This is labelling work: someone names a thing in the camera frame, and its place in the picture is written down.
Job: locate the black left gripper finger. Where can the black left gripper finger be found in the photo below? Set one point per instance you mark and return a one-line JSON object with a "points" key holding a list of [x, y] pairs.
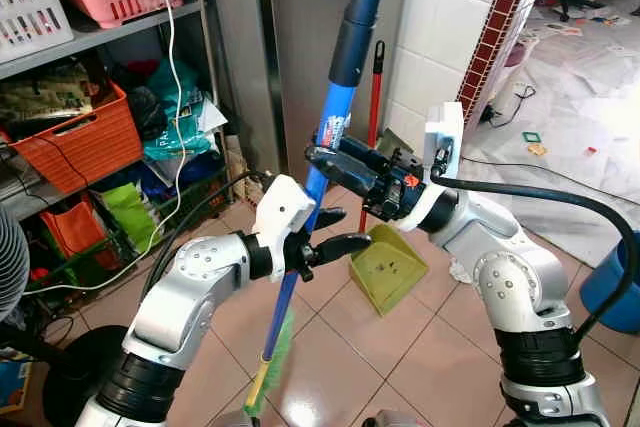
{"points": [[332, 218], [345, 245]]}

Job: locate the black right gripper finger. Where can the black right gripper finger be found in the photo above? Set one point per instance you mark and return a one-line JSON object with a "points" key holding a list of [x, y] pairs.
{"points": [[335, 167], [365, 152]]}

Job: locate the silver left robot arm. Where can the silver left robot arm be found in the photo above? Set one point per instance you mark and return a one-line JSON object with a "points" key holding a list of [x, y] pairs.
{"points": [[190, 287]]}

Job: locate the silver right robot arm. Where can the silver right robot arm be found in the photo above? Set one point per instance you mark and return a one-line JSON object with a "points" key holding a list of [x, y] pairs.
{"points": [[520, 287]]}

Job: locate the grey flat plate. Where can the grey flat plate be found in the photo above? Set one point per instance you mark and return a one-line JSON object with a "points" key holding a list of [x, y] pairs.
{"points": [[398, 145]]}

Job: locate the green square toy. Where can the green square toy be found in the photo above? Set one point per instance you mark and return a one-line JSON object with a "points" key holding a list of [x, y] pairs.
{"points": [[531, 137]]}

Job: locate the orange flat toy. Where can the orange flat toy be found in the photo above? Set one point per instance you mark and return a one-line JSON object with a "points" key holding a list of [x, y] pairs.
{"points": [[538, 149]]}

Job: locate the teal plastic bag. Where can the teal plastic bag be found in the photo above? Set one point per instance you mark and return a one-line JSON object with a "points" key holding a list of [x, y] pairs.
{"points": [[180, 117]]}

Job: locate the green bag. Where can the green bag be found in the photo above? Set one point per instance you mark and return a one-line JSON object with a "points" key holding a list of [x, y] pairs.
{"points": [[130, 217]]}

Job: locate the grey robot right leg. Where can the grey robot right leg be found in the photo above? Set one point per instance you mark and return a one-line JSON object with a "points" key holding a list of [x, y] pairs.
{"points": [[390, 420]]}

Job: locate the black plastic bag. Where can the black plastic bag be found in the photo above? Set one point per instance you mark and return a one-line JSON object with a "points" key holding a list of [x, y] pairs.
{"points": [[145, 112]]}

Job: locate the orange bag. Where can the orange bag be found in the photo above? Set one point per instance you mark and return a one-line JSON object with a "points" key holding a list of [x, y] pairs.
{"points": [[75, 232]]}

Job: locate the blue plastic bucket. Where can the blue plastic bucket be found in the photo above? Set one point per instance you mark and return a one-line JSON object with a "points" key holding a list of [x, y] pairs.
{"points": [[610, 297]]}

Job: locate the orange plastic crate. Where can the orange plastic crate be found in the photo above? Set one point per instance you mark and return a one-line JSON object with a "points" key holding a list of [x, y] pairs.
{"points": [[85, 147]]}

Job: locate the grey metal shelf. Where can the grey metal shelf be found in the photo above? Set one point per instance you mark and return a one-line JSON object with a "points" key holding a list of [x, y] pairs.
{"points": [[100, 39]]}

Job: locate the grey standing fan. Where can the grey standing fan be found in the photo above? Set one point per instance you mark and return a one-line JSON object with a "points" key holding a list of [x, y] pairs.
{"points": [[10, 267]]}

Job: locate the yellow printed bag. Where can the yellow printed bag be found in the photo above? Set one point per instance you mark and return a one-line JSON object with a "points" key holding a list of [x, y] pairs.
{"points": [[45, 92]]}

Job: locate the white plastic basket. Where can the white plastic basket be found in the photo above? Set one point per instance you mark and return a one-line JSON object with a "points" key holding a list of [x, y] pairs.
{"points": [[30, 7]]}

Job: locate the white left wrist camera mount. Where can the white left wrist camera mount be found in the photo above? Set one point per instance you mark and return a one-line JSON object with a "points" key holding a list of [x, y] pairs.
{"points": [[280, 209]]}

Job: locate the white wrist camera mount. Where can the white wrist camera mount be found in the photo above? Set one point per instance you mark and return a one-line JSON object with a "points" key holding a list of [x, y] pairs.
{"points": [[443, 137], [280, 209]]}

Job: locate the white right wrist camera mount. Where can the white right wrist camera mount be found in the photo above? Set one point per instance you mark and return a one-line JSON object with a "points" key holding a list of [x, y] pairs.
{"points": [[443, 137]]}

